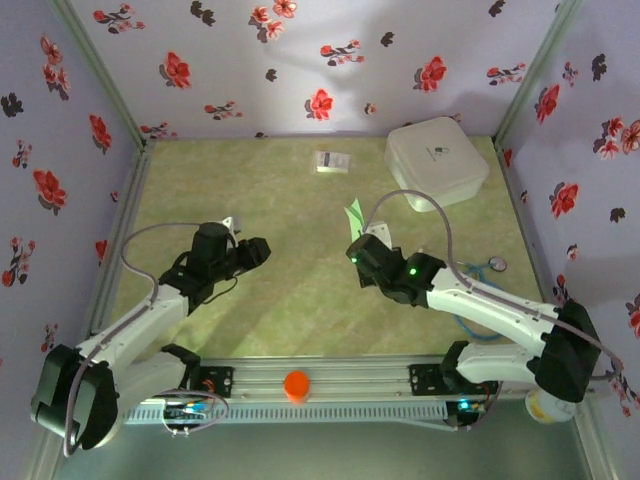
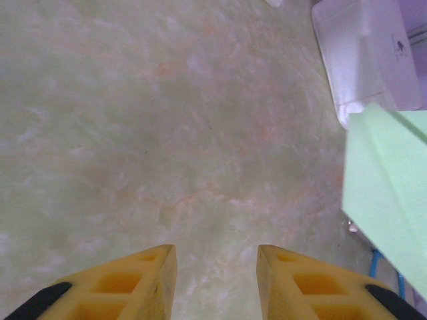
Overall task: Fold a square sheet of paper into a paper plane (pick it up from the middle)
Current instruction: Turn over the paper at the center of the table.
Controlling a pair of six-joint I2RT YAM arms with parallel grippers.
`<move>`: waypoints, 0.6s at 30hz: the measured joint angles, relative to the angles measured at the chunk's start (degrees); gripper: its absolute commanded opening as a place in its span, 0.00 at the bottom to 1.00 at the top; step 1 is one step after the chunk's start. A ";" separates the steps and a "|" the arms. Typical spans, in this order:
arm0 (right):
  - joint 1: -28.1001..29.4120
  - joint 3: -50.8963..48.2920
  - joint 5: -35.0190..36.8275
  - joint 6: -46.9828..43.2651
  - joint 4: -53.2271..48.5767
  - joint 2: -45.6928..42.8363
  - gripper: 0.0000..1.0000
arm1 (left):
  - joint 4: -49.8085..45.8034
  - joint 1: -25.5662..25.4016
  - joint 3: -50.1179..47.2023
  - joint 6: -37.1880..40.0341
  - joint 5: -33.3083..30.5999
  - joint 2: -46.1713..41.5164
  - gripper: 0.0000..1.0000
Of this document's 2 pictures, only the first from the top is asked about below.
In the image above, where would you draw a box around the small white packet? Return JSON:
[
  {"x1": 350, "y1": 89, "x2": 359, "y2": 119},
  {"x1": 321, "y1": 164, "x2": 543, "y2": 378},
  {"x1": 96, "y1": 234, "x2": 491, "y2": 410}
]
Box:
[{"x1": 313, "y1": 149, "x2": 351, "y2": 175}]

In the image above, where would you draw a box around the light green cloth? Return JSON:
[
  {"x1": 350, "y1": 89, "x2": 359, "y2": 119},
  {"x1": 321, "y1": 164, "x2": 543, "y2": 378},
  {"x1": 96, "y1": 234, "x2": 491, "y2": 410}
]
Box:
[{"x1": 343, "y1": 198, "x2": 366, "y2": 241}]

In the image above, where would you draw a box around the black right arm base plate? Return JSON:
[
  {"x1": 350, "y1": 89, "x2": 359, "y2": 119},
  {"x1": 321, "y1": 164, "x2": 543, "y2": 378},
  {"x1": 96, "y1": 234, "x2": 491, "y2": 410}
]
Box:
[{"x1": 408, "y1": 363, "x2": 500, "y2": 396}]

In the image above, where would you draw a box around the white yellow jar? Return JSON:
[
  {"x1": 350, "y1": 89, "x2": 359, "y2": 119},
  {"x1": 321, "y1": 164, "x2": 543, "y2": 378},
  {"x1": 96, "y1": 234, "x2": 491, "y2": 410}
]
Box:
[{"x1": 527, "y1": 389, "x2": 576, "y2": 425}]

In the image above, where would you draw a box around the slotted grey cable duct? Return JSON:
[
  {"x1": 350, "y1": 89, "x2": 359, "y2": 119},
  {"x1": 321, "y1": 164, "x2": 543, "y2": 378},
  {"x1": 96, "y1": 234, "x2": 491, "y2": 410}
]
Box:
[{"x1": 119, "y1": 402, "x2": 449, "y2": 426}]

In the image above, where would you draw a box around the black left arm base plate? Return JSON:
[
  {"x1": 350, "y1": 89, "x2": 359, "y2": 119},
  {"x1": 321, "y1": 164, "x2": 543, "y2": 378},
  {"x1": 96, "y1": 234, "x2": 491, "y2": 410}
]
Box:
[{"x1": 197, "y1": 366, "x2": 235, "y2": 400}]

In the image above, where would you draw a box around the white plastic lidded box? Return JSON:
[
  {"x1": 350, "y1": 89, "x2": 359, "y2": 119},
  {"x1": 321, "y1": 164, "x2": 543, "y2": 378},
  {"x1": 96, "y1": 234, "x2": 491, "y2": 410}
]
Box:
[{"x1": 383, "y1": 116, "x2": 491, "y2": 214}]

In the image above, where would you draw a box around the aluminium mounting rail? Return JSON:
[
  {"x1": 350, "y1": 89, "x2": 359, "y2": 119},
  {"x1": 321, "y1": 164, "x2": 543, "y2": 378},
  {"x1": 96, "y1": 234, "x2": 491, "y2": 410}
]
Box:
[{"x1": 49, "y1": 354, "x2": 599, "y2": 399}]

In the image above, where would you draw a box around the aluminium corner post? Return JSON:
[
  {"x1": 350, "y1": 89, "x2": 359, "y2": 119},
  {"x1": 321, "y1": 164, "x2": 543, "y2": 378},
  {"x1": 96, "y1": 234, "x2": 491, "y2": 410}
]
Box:
[
  {"x1": 494, "y1": 0, "x2": 584, "y2": 146},
  {"x1": 49, "y1": 0, "x2": 154, "y2": 146}
]

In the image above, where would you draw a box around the orange cylinder cap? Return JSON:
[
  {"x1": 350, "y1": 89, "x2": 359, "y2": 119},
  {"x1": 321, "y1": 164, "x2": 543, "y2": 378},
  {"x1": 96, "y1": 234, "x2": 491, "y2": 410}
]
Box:
[{"x1": 283, "y1": 369, "x2": 311, "y2": 405}]

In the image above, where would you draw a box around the aluminium side rail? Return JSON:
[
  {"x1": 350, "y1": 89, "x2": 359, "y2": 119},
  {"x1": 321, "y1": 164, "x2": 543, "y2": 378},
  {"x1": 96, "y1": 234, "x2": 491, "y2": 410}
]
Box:
[
  {"x1": 74, "y1": 139, "x2": 156, "y2": 364},
  {"x1": 494, "y1": 139, "x2": 571, "y2": 359}
]

